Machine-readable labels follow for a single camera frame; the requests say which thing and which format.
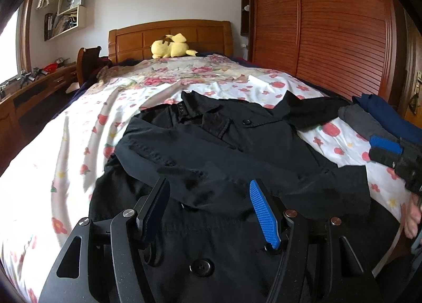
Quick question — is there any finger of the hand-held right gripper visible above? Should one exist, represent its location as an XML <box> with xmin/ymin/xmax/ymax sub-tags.
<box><xmin>369</xmin><ymin>136</ymin><xmax>404</xmax><ymax>155</ymax></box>
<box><xmin>368</xmin><ymin>148</ymin><xmax>397</xmax><ymax>169</ymax></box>

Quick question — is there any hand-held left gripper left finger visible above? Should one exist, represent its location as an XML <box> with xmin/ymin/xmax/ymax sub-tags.
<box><xmin>39</xmin><ymin>177</ymin><xmax>171</xmax><ymax>303</ymax></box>

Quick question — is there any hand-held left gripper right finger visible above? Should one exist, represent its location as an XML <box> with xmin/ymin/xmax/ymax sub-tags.
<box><xmin>250</xmin><ymin>179</ymin><xmax>376</xmax><ymax>303</ymax></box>

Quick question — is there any black coat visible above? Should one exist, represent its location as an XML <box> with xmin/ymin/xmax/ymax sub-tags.
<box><xmin>89</xmin><ymin>90</ymin><xmax>401</xmax><ymax>303</ymax></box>

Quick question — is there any person's right hand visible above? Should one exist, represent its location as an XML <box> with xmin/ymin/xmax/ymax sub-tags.
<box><xmin>404</xmin><ymin>195</ymin><xmax>422</xmax><ymax>240</ymax></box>

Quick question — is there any navy blue cloth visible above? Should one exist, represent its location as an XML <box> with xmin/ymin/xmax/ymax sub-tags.
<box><xmin>352</xmin><ymin>93</ymin><xmax>422</xmax><ymax>145</ymax></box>

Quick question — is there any grey cloth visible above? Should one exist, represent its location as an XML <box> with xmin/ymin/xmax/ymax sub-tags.
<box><xmin>338</xmin><ymin>105</ymin><xmax>399</xmax><ymax>142</ymax></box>

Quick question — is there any wooden door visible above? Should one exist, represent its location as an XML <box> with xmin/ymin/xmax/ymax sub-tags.
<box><xmin>405</xmin><ymin>10</ymin><xmax>422</xmax><ymax>119</ymax></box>

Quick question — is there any bed with floral sheet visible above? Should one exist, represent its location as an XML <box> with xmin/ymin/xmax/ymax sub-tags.
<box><xmin>0</xmin><ymin>53</ymin><xmax>413</xmax><ymax>303</ymax></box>

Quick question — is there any wooden slatted wardrobe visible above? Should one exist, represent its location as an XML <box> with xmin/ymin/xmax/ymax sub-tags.
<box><xmin>241</xmin><ymin>0</ymin><xmax>406</xmax><ymax>109</ymax></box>

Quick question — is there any yellow plush toy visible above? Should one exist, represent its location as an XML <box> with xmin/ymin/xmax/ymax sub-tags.
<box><xmin>151</xmin><ymin>33</ymin><xmax>197</xmax><ymax>59</ymax></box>

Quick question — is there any wooden chair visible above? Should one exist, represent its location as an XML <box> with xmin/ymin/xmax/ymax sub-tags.
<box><xmin>76</xmin><ymin>46</ymin><xmax>103</xmax><ymax>88</ymax></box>

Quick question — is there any wooden bed headboard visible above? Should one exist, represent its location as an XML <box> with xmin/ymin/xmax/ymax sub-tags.
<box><xmin>108</xmin><ymin>20</ymin><xmax>234</xmax><ymax>63</ymax></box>

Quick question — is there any wooden desk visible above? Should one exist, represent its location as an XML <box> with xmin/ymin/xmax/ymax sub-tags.
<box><xmin>0</xmin><ymin>62</ymin><xmax>80</xmax><ymax>175</ymax></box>

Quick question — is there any brass door handle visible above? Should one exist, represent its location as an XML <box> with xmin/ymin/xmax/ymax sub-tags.
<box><xmin>409</xmin><ymin>72</ymin><xmax>422</xmax><ymax>113</ymax></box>

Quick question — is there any white wall shelf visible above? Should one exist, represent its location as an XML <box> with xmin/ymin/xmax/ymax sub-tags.
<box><xmin>35</xmin><ymin>0</ymin><xmax>91</xmax><ymax>42</ymax></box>

